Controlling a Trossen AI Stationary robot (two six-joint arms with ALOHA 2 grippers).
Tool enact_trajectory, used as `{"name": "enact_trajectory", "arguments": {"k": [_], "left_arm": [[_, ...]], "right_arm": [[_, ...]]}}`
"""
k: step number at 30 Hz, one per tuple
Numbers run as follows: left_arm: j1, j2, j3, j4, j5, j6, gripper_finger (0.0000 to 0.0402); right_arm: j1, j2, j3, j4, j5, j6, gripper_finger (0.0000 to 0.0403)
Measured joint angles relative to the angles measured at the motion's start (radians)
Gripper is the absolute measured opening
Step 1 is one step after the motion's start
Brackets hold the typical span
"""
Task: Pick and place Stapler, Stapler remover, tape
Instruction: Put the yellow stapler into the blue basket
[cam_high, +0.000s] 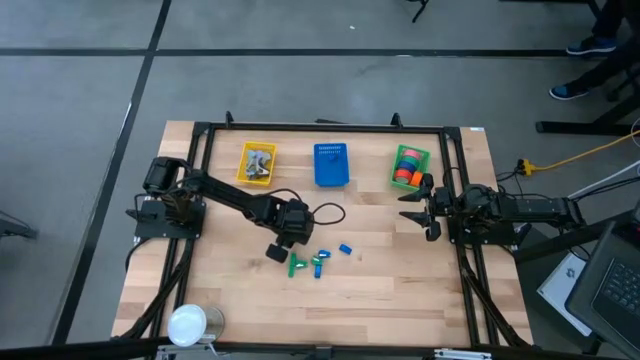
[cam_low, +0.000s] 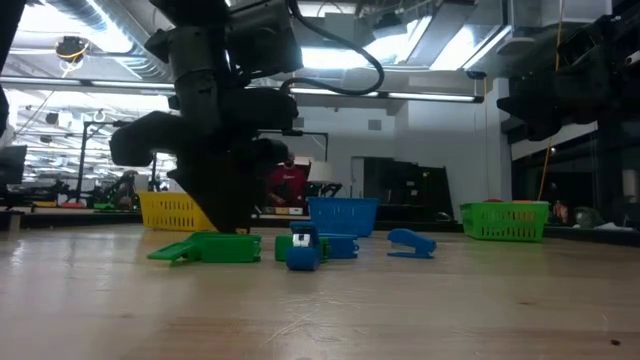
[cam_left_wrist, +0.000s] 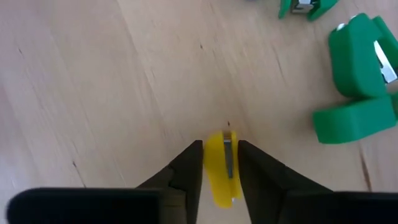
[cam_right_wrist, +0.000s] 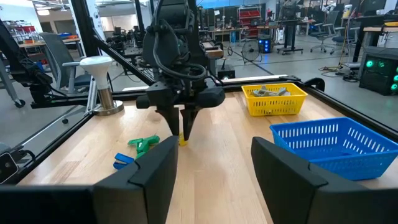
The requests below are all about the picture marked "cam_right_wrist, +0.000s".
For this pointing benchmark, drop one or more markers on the grey office chair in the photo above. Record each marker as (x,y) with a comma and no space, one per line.
(54,53)

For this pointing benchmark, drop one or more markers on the dark office chair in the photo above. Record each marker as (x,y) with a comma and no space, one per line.
(323,31)
(343,40)

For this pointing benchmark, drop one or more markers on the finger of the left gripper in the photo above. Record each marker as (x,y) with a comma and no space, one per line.
(188,119)
(172,119)

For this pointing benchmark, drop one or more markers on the black floor fan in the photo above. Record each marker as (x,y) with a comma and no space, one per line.
(251,51)

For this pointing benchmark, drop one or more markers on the wooden workbench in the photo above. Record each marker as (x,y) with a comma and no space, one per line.
(214,53)

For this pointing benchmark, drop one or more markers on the grey staple remover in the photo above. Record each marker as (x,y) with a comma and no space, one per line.
(257,92)

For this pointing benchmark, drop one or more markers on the red storage shelving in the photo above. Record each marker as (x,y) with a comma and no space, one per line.
(249,18)

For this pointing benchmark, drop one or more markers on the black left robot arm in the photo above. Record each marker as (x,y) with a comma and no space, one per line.
(168,43)

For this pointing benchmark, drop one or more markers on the light blue staple remover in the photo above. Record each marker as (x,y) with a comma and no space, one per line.
(283,91)

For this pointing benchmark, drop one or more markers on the black standing desk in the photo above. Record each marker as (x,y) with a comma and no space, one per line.
(290,37)

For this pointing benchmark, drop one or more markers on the grey table-level camera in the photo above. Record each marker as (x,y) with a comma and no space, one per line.
(7,168)

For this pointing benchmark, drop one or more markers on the grey chair leg with caster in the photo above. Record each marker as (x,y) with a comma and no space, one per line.
(11,93)

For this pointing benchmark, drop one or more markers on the black computer with lights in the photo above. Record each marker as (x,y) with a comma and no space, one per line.
(265,45)

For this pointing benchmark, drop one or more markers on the green stapler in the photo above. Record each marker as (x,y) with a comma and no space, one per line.
(142,149)
(150,140)

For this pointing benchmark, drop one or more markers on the small black box blue light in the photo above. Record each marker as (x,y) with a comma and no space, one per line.
(226,73)

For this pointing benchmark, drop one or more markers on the blue stapler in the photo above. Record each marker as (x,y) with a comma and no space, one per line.
(122,159)

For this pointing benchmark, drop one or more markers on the yellow plastic basket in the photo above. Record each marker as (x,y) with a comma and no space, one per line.
(273,105)

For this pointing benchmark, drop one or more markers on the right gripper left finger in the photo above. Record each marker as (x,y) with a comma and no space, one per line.
(140,199)

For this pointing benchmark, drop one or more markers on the white dome lamp brass base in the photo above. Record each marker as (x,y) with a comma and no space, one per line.
(99,70)

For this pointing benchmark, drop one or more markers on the white plastic jug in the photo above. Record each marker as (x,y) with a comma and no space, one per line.
(347,11)

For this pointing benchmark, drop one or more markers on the wooden table with bins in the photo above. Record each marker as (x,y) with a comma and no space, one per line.
(63,40)

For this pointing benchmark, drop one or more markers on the computer tower green fans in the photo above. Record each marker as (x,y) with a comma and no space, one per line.
(377,74)

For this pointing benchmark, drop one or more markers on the yellow stapler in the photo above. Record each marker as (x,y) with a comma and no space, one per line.
(183,142)

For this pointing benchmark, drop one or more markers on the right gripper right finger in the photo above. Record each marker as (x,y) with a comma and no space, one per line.
(295,199)

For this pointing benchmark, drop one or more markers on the black metal table frame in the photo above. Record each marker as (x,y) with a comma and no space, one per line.
(84,25)

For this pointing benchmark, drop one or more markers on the blue plastic basket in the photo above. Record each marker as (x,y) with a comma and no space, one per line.
(342,165)

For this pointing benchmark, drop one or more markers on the black desk wooden top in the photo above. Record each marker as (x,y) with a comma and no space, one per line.
(357,43)

